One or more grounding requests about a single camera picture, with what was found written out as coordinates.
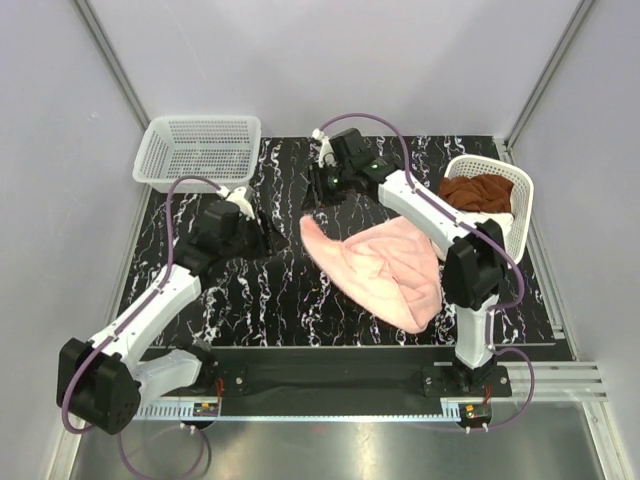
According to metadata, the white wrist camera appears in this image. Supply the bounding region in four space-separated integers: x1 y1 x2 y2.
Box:
312 128 336 168
218 186 256 220

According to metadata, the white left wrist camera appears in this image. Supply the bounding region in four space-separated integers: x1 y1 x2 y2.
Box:
218 186 256 220

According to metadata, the brown towel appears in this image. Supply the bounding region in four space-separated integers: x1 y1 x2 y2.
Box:
438 174 514 213

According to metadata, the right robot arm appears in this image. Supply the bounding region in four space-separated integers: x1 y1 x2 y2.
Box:
300 129 507 397

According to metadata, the aluminium frame rail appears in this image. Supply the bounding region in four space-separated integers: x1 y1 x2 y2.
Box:
67 362 609 401

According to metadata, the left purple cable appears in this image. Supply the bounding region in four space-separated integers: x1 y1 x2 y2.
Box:
59 175 229 474

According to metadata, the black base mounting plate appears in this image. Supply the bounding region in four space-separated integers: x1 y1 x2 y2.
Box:
158 347 512 399

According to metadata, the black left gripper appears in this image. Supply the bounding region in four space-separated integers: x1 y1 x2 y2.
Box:
222 209 289 261

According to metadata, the right connector board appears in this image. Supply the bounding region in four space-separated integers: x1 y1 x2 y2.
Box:
463 403 491 419

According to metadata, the white towel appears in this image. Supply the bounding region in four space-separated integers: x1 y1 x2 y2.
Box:
473 212 514 243

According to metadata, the white rectangular mesh basket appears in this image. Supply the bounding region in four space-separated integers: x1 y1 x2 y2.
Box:
132 115 261 193

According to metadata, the connector board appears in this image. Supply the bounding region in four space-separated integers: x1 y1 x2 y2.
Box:
463 403 491 419
193 401 220 417

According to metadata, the left connector board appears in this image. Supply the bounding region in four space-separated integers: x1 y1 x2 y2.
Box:
193 401 220 417

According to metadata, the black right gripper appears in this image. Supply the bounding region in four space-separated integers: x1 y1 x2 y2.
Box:
300 162 353 213

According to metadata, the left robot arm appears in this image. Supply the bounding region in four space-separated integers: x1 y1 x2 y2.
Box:
56 187 288 435

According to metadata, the pink towel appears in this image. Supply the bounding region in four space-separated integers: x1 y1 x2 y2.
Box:
300 216 442 334

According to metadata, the white oval laundry basket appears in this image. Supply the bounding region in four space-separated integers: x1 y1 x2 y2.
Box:
438 155 534 262

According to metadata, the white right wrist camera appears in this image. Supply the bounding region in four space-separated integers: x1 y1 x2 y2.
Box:
312 128 336 168

